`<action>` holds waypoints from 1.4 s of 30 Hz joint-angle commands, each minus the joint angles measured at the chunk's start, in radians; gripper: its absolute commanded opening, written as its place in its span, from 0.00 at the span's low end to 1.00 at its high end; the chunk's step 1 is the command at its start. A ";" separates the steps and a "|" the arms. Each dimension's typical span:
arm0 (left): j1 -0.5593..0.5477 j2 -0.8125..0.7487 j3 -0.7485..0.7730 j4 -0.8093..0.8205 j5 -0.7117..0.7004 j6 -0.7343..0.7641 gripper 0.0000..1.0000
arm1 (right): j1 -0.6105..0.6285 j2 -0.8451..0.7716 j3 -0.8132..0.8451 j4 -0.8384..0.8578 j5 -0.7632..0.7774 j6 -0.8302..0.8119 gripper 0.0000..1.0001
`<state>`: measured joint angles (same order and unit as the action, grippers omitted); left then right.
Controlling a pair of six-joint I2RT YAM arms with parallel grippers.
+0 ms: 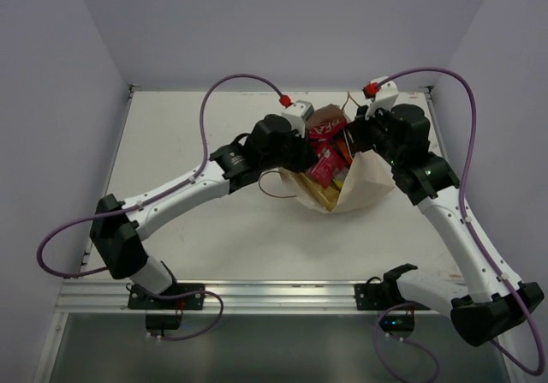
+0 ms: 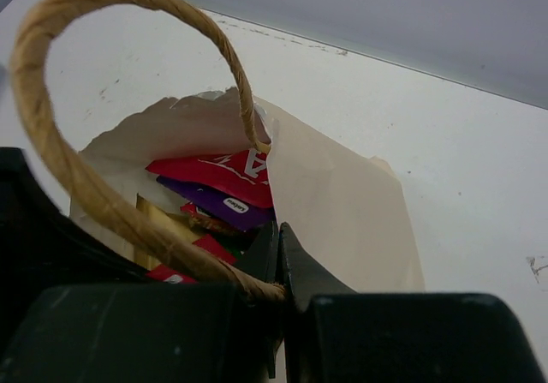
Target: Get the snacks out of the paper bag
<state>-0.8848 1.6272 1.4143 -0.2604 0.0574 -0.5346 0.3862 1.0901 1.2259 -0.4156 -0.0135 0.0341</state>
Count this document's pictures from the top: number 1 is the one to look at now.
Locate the small red mints packet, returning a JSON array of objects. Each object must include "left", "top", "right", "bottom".
[{"left": 309, "top": 143, "right": 345, "bottom": 188}]

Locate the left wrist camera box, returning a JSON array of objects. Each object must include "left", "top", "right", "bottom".
[{"left": 281, "top": 100, "right": 315, "bottom": 137}]

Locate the tan kraft chips bag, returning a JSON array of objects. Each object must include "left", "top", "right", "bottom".
[{"left": 296, "top": 173, "right": 340, "bottom": 212}]

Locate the beige paper bag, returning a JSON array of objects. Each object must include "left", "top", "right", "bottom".
[{"left": 263, "top": 104, "right": 395, "bottom": 214}]

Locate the orange Fox's candy bag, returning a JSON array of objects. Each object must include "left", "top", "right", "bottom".
[{"left": 335, "top": 138, "right": 353, "bottom": 167}]

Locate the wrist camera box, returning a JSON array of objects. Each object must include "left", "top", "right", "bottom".
[
  {"left": 281, "top": 100, "right": 315, "bottom": 137},
  {"left": 363, "top": 76, "right": 399, "bottom": 119}
]

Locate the large red snack bag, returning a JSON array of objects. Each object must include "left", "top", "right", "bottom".
[{"left": 307, "top": 116, "right": 347, "bottom": 141}]

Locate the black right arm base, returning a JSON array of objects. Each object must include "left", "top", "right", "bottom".
[{"left": 354, "top": 264, "right": 417, "bottom": 335}]

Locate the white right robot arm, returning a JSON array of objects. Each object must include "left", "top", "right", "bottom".
[{"left": 345, "top": 104, "right": 545, "bottom": 346}]

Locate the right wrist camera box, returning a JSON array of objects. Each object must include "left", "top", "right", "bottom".
[{"left": 363, "top": 76, "right": 399, "bottom": 119}]

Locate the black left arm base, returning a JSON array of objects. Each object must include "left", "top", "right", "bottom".
[{"left": 127, "top": 283, "right": 205, "bottom": 336}]

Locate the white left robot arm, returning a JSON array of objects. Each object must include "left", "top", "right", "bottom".
[{"left": 90, "top": 113, "right": 317, "bottom": 308}]

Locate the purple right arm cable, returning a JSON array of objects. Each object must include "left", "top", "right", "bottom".
[{"left": 361, "top": 66, "right": 548, "bottom": 383}]

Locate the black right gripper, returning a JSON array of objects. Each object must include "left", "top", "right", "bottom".
[{"left": 348, "top": 101, "right": 403, "bottom": 168}]

